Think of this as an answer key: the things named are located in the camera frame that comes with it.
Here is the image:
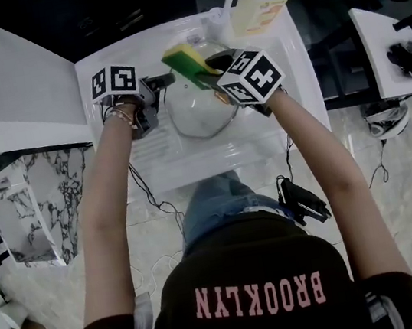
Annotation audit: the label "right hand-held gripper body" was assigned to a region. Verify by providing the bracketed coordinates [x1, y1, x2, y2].
[211, 45, 293, 125]

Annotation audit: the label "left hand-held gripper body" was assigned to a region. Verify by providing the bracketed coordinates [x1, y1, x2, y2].
[87, 58, 170, 146]

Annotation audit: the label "green yellow sponge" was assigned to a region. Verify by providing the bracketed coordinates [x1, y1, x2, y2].
[159, 40, 221, 96]

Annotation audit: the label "glass pot lid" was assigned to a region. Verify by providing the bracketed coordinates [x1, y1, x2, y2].
[154, 34, 248, 145]

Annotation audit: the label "person's right forearm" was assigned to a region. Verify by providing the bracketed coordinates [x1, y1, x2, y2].
[263, 72, 412, 296]

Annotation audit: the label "person's left forearm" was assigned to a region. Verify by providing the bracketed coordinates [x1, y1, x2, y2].
[51, 99, 172, 329]

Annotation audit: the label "white sink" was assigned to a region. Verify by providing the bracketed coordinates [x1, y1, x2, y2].
[68, 0, 339, 207]

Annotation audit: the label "marble pattern cabinet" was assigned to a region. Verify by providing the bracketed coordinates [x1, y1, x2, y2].
[0, 141, 112, 277]

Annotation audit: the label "person's blue jeans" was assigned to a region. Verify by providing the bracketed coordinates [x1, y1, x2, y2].
[172, 161, 300, 257]

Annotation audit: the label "white desk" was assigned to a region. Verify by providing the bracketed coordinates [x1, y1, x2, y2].
[306, 0, 412, 111]

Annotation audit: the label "black waist-mounted device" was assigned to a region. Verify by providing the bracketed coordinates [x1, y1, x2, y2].
[274, 170, 333, 230]

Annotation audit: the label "grey white sneaker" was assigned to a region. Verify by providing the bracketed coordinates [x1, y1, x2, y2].
[361, 96, 412, 142]

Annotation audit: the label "black device on desk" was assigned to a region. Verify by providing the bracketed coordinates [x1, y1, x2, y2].
[384, 40, 412, 83]

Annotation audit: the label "person's black shirt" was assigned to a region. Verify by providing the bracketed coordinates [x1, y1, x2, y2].
[64, 188, 412, 329]

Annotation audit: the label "white roll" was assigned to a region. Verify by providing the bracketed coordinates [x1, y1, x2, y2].
[0, 298, 31, 329]

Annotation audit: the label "beaded bracelet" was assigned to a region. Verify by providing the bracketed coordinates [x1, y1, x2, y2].
[103, 105, 138, 134]

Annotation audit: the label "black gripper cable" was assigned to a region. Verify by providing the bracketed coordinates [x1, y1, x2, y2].
[126, 155, 188, 251]

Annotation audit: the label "black floor cable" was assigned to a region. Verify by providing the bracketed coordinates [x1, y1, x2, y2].
[361, 138, 392, 189]

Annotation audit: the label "black desk clamp post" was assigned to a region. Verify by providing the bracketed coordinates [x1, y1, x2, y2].
[391, 15, 412, 33]

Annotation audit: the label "white floor cable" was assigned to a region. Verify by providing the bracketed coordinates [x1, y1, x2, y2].
[127, 248, 189, 292]

